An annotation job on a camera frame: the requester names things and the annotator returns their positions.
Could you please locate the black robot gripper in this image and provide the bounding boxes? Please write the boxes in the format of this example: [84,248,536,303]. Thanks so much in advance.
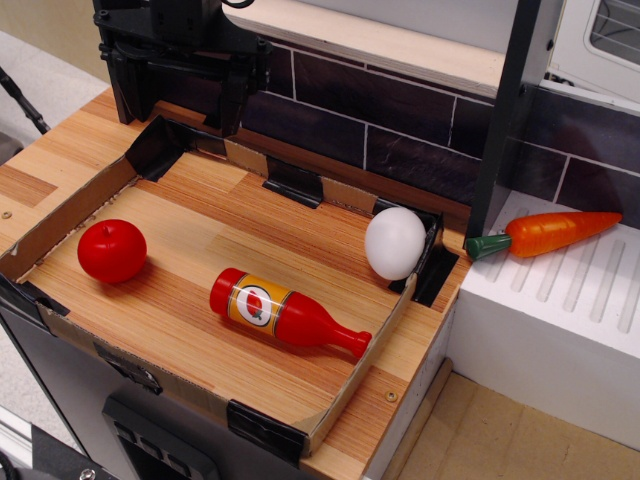
[94,1,272,136]

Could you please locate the red hot sauce bottle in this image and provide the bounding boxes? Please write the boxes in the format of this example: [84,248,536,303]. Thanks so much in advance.
[209,268,372,358]

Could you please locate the cardboard fence with black tape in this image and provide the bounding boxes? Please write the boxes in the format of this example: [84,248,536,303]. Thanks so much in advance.
[1,112,466,479]

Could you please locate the black tripod leg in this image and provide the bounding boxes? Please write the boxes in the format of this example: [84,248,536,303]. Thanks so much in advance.
[0,68,50,135]

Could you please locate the red toy apple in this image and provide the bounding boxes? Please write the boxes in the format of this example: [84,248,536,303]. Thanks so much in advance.
[77,219,147,283]

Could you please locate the white toy egg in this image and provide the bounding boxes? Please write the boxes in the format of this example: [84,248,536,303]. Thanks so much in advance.
[365,207,426,281]

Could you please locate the orange toy carrot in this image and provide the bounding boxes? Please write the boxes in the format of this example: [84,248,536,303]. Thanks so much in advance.
[465,212,623,260]

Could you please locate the white appliance with rack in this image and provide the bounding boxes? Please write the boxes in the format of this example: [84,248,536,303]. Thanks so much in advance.
[549,0,639,103]

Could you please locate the white grooved sink drainboard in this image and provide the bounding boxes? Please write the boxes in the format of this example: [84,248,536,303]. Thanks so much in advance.
[449,189,640,451]

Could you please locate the black vertical shelf post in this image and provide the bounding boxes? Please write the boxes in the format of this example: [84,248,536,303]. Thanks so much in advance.
[466,0,564,237]

